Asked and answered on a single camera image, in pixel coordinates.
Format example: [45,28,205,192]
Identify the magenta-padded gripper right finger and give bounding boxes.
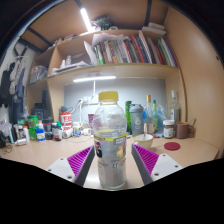
[130,143,184,186]

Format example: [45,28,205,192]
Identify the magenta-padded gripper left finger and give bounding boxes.
[46,145,96,187]

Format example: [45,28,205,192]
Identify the cream white cup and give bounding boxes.
[132,133,155,150]

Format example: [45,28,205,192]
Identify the flat round red coaster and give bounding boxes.
[163,141,182,152]

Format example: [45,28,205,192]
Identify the dark small bottle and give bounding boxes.
[52,121,64,142]

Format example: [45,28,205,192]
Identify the clear yellow-capped drink bottle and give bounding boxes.
[92,90,129,191]

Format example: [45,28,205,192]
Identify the dark jar with white lid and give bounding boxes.
[162,119,176,139]

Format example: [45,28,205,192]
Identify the grey shaker bottle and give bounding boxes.
[129,103,145,136]

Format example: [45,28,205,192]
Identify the red and white can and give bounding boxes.
[59,111,73,132]

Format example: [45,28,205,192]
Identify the slim green glass bottle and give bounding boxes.
[152,99,160,133]

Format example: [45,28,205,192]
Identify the brown mug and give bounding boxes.
[175,121,190,140]

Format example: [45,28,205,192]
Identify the clear bottle with gold cap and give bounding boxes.
[142,94,155,135]

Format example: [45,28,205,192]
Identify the white bottle with blue label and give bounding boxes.
[35,120,47,143]

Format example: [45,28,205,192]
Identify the dark green bottle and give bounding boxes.
[124,100,133,134]

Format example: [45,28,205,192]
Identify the tall clear glass bottle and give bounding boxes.
[169,89,181,124]

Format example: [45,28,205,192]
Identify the green container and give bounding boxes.
[27,114,39,130]

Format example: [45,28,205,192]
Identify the white under-shelf light bar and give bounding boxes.
[72,75,117,84]

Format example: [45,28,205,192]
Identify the hanging dark clothes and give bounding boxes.
[0,59,28,125]

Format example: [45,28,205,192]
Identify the wooden shelf unit with books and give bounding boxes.
[25,28,188,123]

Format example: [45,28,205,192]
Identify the white ceiling light bar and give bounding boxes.
[79,7,93,33]

